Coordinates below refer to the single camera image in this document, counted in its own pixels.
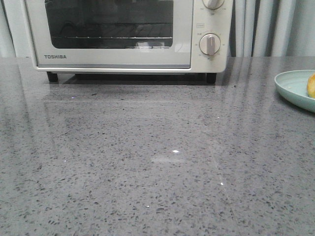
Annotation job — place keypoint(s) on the oven glass door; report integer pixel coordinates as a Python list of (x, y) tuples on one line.
[(45, 17)]

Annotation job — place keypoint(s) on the golden bread roll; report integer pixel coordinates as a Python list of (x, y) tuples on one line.
[(311, 86)]

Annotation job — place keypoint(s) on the lower oven control knob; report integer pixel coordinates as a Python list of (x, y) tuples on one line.
[(209, 44)]

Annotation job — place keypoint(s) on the oven control knob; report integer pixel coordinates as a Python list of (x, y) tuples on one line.
[(209, 44), (213, 4)]

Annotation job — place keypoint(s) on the upper oven control knob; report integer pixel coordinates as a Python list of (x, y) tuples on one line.
[(213, 4)]

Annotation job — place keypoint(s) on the white Toshiba toaster oven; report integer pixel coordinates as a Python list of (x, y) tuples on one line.
[(204, 21)]

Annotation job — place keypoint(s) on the white curtain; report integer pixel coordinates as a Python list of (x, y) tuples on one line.
[(258, 28)]

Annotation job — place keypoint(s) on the light green round plate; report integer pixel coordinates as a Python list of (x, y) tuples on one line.
[(292, 86)]

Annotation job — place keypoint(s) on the metal oven wire rack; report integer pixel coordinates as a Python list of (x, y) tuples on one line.
[(69, 30)]

